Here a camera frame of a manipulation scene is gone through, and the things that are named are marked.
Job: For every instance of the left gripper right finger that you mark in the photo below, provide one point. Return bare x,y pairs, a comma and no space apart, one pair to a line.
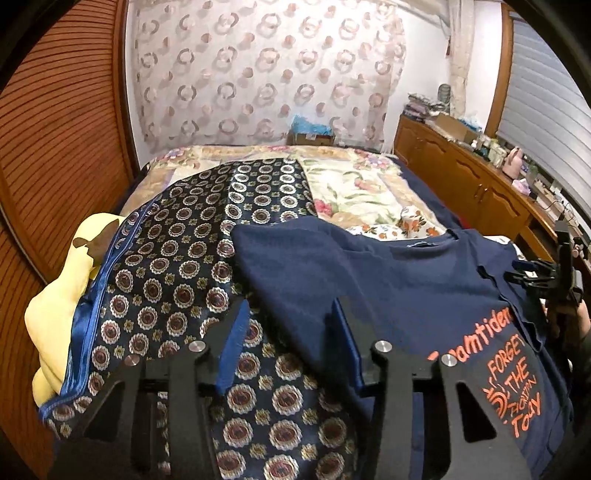
356,346

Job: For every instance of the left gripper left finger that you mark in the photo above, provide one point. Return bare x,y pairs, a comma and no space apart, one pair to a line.
225,343

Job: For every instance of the navy blue printed t-shirt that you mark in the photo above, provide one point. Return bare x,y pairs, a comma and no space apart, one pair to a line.
430,297

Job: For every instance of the navy circle-patterned folded garment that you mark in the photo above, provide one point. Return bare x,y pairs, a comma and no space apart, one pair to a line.
169,276

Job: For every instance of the wooden sideboard cabinet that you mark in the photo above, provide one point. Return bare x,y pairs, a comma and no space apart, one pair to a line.
479,194

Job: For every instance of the navy blue bed blanket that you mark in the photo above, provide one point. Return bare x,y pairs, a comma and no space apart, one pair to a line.
445,216

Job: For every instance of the pink kettle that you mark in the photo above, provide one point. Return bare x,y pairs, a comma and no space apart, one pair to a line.
513,163

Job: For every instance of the orange-fruit print white sheet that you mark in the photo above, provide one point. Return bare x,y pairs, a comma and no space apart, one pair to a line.
412,224

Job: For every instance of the flower-patterned bed quilt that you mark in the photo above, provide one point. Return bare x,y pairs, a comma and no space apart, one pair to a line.
349,187

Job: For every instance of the grey window roller blind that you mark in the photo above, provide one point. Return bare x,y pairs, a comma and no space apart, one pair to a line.
546,114

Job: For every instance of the yellow plush toy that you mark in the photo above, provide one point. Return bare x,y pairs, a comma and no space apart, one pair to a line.
49,316

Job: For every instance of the open cardboard box on cabinet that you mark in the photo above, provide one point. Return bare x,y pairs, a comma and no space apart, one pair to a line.
455,129

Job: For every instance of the cardboard box with blue cloth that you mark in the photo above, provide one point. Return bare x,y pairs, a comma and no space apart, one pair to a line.
307,133

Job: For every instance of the wooden louvred wardrobe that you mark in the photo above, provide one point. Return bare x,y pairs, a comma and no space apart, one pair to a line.
66,152

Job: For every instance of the circle-patterned wall cloth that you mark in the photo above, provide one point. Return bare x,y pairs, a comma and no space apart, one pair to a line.
240,72

